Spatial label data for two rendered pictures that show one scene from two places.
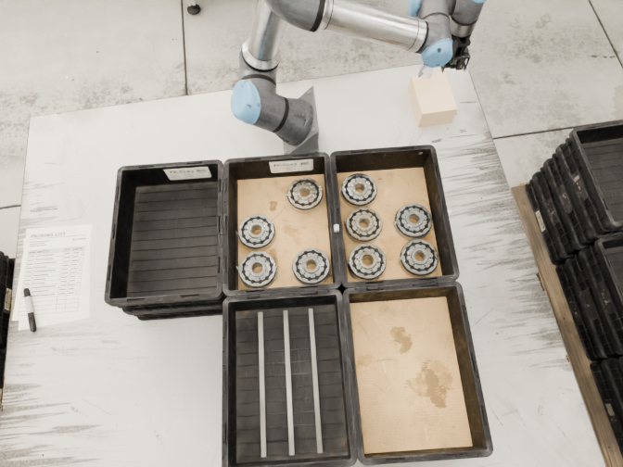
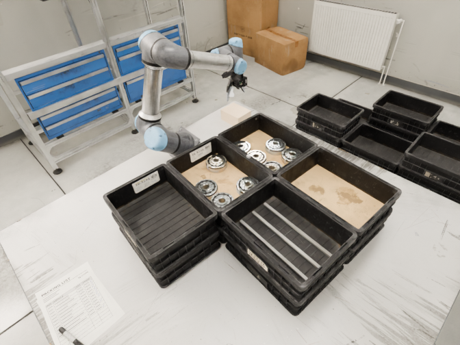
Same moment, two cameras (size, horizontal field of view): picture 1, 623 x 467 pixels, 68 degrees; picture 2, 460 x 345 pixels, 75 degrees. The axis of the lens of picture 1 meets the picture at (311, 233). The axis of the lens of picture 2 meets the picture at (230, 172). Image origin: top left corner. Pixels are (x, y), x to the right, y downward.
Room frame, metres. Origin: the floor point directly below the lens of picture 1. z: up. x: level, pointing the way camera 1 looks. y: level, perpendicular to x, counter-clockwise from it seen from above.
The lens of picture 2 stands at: (-0.31, 0.63, 1.81)
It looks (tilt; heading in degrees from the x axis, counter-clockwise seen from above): 43 degrees down; 323
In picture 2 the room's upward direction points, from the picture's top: 4 degrees counter-clockwise
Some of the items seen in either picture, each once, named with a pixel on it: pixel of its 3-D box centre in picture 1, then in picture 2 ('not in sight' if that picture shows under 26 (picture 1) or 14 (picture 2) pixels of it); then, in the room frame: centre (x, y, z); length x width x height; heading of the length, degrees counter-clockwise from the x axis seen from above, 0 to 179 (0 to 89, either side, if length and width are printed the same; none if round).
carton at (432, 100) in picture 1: (431, 99); (235, 115); (0.99, -0.45, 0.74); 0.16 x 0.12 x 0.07; 5
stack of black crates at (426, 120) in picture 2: not in sight; (398, 130); (0.38, -1.58, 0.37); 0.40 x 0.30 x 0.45; 5
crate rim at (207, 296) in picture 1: (168, 229); (158, 205); (0.49, 0.38, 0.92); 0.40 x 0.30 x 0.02; 0
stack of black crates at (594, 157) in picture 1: (596, 197); (324, 133); (0.74, -1.15, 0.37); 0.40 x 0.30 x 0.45; 5
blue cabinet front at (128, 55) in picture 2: not in sight; (154, 64); (2.42, -0.61, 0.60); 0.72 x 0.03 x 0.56; 95
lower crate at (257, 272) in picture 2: not in sight; (283, 249); (0.09, 0.08, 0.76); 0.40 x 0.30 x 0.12; 0
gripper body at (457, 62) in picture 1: (454, 46); (237, 77); (0.96, -0.45, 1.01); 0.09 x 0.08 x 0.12; 5
